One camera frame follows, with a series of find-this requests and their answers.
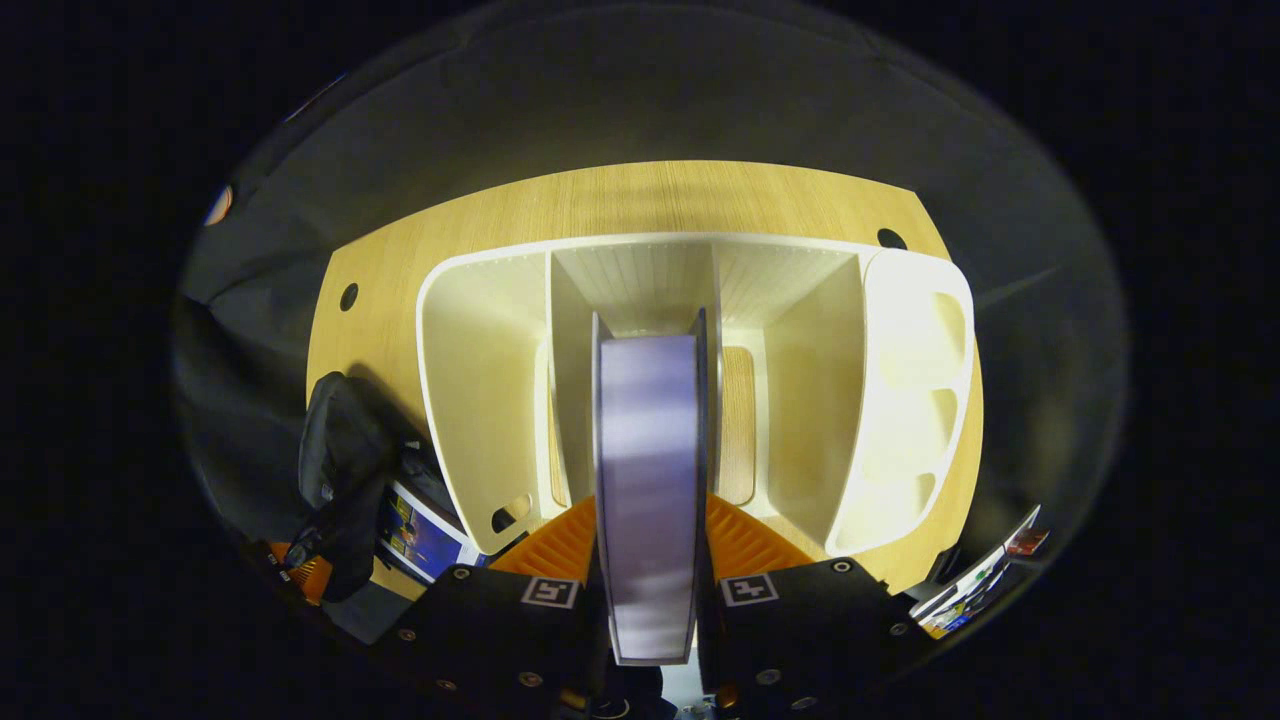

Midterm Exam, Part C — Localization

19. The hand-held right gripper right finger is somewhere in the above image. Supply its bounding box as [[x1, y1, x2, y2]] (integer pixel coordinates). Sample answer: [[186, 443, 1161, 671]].
[[700, 492, 941, 713]]

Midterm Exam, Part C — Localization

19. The grey cover book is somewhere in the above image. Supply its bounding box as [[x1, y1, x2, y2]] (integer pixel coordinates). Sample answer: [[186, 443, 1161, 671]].
[[592, 310, 709, 666]]

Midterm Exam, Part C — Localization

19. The blue cover book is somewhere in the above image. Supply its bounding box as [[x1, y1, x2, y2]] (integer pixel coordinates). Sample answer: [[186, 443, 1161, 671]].
[[378, 480, 486, 584]]

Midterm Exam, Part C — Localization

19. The black schoolbag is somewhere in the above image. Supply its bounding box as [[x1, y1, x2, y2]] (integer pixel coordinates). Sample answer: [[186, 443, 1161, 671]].
[[298, 372, 481, 646]]

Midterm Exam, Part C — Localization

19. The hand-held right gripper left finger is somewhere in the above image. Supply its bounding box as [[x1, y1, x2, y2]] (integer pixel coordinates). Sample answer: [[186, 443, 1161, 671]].
[[395, 497, 606, 713]]

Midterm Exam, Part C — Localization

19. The white bookshelf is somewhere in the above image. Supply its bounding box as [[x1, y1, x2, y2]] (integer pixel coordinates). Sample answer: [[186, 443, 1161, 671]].
[[415, 232, 976, 558]]

